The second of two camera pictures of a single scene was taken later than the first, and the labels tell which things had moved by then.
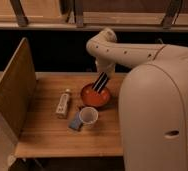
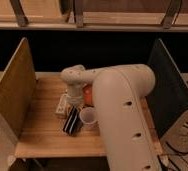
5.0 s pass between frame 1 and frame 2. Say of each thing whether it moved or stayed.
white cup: stayed
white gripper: moved
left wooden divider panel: stayed
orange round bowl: stayed
